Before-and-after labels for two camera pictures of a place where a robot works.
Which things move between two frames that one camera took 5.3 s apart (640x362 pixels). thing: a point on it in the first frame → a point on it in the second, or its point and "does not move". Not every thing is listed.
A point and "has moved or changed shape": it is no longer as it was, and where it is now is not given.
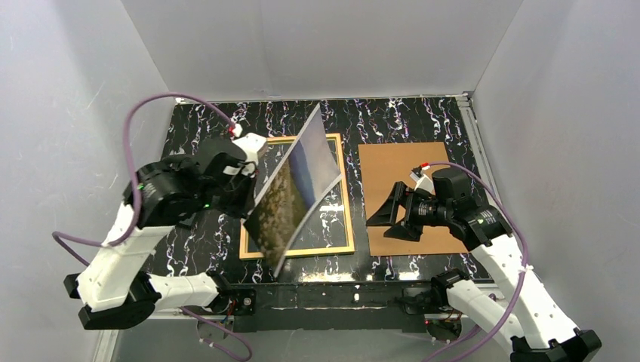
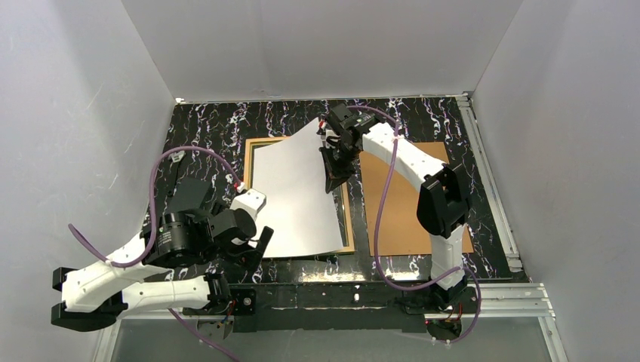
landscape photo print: x=308 y=172 has moved or changed shape
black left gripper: x=239 y=194 → x=245 y=248
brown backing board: x=383 y=166 does not move
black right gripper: x=404 y=212 → x=338 y=154
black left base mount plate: x=245 y=300 does not move
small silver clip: x=180 y=151 does not move
